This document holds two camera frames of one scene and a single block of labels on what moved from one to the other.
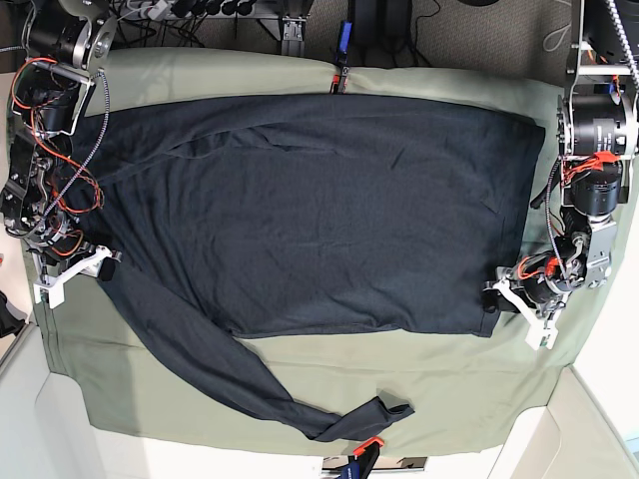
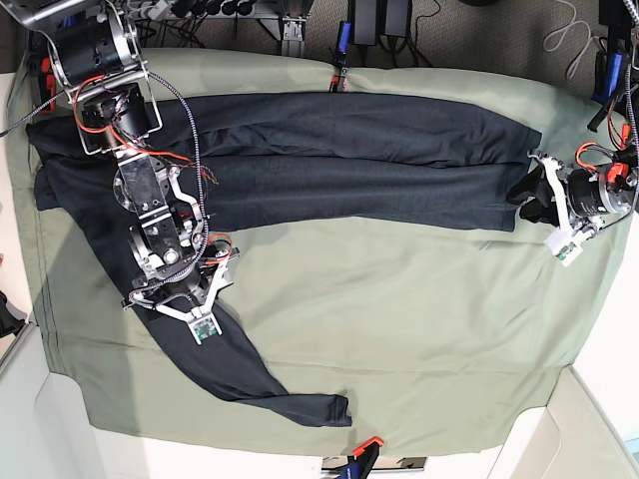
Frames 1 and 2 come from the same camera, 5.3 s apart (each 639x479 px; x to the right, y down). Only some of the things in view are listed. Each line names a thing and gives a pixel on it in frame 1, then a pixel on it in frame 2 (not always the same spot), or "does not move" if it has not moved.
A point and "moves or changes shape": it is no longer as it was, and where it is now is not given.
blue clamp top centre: (340, 81) does not move
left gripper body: (61, 258) → (190, 289)
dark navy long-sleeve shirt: (244, 216) moves or changes shape
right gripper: (540, 281) → (585, 196)
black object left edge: (10, 323) does not move
